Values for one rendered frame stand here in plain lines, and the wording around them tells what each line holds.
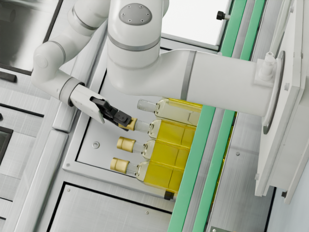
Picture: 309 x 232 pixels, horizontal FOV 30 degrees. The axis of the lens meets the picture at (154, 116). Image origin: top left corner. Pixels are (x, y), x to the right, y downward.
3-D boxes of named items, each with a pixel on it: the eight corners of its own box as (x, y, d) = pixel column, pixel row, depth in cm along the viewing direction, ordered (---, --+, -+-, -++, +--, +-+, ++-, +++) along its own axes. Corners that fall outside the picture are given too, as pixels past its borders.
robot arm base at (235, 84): (289, 32, 102) (203, 15, 103) (284, 83, 94) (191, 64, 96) (270, 90, 114) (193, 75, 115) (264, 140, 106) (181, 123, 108)
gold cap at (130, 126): (138, 120, 156) (123, 116, 157) (137, 116, 153) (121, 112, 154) (134, 132, 155) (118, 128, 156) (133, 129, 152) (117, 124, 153)
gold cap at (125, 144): (136, 142, 155) (121, 137, 155) (135, 138, 151) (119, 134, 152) (133, 154, 153) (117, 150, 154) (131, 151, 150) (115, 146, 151)
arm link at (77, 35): (90, 31, 142) (47, 79, 154) (115, 18, 153) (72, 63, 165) (67, 6, 142) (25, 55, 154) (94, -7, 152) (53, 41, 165)
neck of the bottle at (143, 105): (157, 105, 157) (140, 100, 158) (156, 101, 154) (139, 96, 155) (154, 115, 156) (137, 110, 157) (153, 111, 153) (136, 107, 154)
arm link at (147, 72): (191, 80, 114) (113, 64, 115) (200, 28, 104) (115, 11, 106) (183, 115, 108) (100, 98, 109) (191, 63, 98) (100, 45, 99)
